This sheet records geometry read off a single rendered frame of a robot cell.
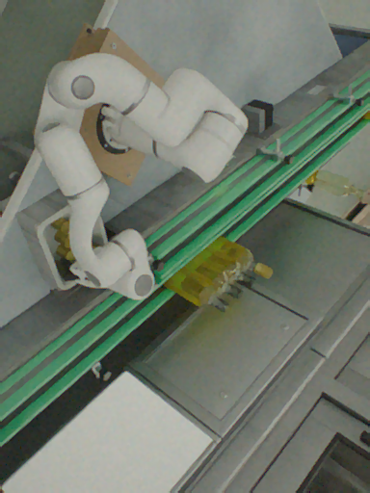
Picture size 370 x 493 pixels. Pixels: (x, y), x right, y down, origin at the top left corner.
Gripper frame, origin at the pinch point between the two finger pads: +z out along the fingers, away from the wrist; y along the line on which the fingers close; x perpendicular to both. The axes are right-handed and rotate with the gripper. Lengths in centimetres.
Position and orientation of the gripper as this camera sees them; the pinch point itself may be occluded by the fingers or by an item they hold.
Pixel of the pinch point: (74, 258)
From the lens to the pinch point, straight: 129.6
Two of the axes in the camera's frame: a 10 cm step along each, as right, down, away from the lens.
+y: 6.6, -5.6, 5.0
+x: -3.0, -8.1, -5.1
